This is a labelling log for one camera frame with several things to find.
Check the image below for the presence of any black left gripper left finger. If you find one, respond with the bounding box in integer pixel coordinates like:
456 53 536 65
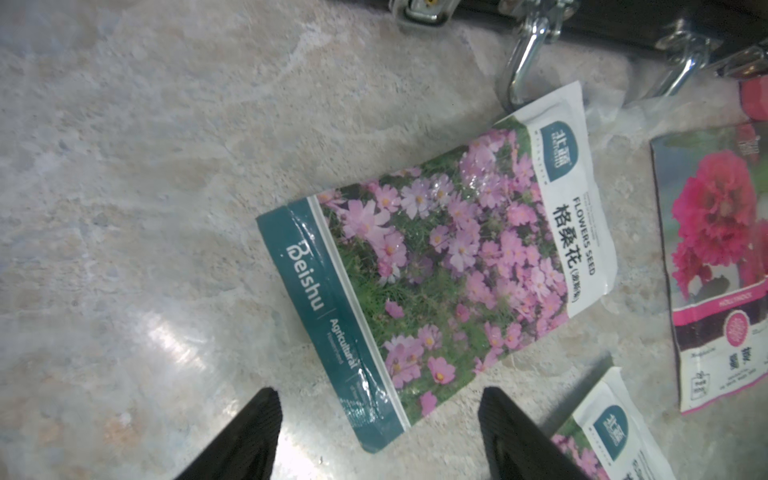
177 387 283 480

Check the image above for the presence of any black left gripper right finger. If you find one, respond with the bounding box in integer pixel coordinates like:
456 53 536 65
478 386 587 480

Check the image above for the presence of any pink cosmos seed packet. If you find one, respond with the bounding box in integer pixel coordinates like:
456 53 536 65
257 82 617 453
551 367 675 480

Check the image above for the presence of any hollyhock seed packet pink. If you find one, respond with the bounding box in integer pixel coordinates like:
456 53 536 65
651 121 767 413

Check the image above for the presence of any pink mushroom toy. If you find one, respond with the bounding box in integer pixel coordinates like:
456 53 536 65
740 76 768 121

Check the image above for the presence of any black metal case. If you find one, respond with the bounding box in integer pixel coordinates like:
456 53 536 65
369 1 767 111

